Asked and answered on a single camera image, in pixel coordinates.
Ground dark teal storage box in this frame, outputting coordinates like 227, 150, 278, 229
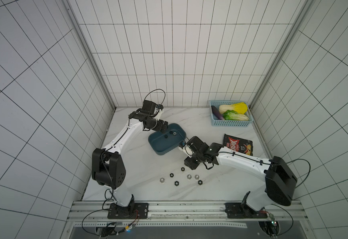
148, 131, 184, 155

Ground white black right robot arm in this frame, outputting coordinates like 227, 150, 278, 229
178, 136, 298, 212

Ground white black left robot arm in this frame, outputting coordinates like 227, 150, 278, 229
91, 109, 187, 208

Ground light blue perforated basket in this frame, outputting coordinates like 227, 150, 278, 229
209, 100, 253, 127

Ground purple eggplant toy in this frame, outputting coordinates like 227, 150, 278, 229
211, 106, 224, 120

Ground black red chips bag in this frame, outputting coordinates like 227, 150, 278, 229
223, 134, 253, 156

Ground green lettuce toy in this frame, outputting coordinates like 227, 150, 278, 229
223, 110, 249, 121

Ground yellow napa cabbage toy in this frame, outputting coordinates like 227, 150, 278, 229
218, 102, 248, 115

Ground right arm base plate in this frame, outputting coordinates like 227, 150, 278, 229
225, 191, 268, 219

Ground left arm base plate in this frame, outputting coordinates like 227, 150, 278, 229
107, 202, 149, 220

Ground aluminium mounting rail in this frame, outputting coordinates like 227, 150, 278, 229
67, 201, 308, 229

